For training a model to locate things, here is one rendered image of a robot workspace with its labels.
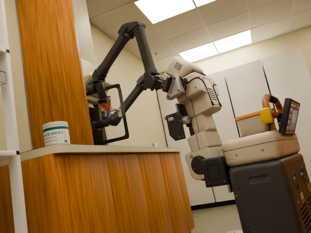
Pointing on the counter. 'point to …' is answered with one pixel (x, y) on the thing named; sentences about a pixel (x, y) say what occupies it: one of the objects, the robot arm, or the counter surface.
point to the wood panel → (53, 69)
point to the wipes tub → (56, 133)
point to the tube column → (83, 31)
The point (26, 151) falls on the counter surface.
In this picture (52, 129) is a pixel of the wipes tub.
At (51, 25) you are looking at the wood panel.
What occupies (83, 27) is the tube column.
